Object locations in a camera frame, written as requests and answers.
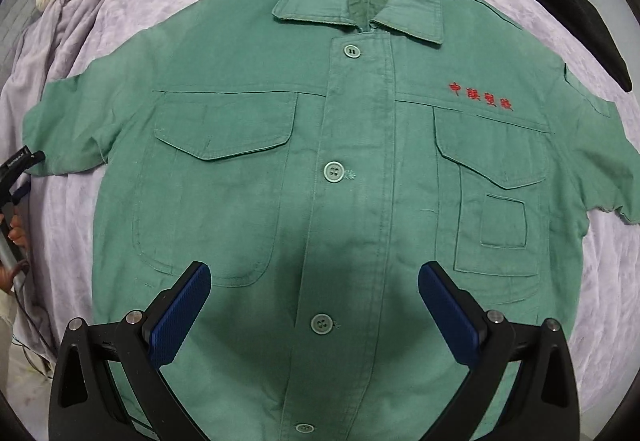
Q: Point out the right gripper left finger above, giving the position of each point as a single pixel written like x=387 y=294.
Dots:
x=85 y=403

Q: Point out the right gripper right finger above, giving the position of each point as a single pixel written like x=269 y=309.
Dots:
x=542 y=403

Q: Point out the green work jacket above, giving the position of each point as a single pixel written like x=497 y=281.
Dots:
x=314 y=154

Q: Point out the person's left hand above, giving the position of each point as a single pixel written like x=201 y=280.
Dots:
x=17 y=235

